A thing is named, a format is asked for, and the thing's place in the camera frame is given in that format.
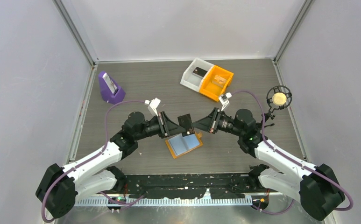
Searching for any purple stand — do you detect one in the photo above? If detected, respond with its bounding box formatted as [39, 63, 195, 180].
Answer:
[98, 71, 126, 105]

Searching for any black microphone tripod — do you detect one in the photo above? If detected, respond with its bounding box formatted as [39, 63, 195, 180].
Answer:
[255, 107, 275, 129]

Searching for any white card in purple stand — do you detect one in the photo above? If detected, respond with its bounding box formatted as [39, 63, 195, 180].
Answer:
[102, 73, 117, 95]

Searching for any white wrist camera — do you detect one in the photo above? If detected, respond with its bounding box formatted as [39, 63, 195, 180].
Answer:
[218, 92, 232, 112]
[144, 98, 161, 116]

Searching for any microphone with shock mount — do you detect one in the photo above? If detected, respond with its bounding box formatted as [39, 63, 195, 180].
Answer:
[266, 85, 293, 111]

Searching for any black card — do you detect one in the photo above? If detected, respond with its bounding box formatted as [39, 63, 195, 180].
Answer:
[192, 67, 207, 78]
[177, 114, 195, 137]

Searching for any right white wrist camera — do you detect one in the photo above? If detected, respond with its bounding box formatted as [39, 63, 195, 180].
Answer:
[218, 92, 232, 112]

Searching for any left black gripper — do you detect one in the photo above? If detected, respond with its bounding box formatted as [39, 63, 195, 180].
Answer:
[134, 112, 185, 141]

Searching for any aluminium frame rail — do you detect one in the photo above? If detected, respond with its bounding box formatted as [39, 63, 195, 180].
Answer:
[75, 193, 257, 206]

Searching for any orange plastic bin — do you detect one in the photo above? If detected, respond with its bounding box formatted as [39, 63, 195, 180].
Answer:
[199, 65, 234, 102]

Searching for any clear card in orange bin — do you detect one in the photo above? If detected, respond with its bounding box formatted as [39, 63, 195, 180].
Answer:
[212, 75, 227, 86]

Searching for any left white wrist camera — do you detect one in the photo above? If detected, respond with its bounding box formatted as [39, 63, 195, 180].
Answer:
[144, 98, 161, 116]

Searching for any orange card holder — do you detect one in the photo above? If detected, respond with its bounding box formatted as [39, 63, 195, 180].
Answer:
[165, 132, 203, 159]

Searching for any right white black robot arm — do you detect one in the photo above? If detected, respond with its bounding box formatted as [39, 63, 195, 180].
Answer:
[192, 108, 346, 221]

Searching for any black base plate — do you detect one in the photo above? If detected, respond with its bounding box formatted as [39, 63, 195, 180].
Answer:
[104, 173, 268, 199]

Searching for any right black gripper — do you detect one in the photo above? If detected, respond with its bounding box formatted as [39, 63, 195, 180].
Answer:
[191, 108, 244, 137]

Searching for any black card in white bin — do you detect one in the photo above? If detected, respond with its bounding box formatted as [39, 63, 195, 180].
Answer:
[192, 67, 207, 78]

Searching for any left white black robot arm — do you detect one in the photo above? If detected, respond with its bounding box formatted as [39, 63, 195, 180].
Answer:
[35, 112, 186, 223]

